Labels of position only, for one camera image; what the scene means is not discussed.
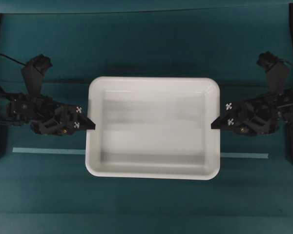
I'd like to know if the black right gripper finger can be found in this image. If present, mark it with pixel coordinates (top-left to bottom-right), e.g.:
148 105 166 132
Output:
211 102 236 129

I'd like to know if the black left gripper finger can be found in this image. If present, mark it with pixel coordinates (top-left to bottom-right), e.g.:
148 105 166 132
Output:
73 106 96 130

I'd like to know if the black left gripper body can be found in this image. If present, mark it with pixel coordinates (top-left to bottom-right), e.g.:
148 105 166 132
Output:
6 94 84 136

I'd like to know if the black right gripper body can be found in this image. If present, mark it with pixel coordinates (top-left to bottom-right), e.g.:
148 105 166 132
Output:
224 89 293 136

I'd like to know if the white plastic tray case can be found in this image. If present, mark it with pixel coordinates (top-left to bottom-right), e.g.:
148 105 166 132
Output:
85 77 221 180

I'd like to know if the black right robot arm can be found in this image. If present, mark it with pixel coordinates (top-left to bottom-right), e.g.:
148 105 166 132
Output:
211 88 293 137

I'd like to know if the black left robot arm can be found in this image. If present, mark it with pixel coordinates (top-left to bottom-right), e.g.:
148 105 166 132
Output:
0 86 96 136

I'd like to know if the light blue tape strip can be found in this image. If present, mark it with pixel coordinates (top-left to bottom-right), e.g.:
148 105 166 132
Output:
12 147 269 159

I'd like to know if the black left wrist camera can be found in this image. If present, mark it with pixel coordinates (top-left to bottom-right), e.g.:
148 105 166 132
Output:
21 54 52 96

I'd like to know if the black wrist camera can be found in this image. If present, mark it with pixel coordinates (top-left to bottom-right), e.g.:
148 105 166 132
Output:
21 54 52 96
256 51 290 94

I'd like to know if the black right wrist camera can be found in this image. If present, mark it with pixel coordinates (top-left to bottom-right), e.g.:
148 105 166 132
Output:
256 51 290 94

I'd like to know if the black right camera cable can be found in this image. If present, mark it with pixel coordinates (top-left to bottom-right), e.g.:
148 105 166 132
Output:
279 58 293 71

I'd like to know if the black camera cable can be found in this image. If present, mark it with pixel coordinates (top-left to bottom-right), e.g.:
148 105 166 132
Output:
279 58 293 71
0 53 27 66

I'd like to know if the black left camera cable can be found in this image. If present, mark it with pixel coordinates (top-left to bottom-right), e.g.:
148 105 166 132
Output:
0 53 27 66

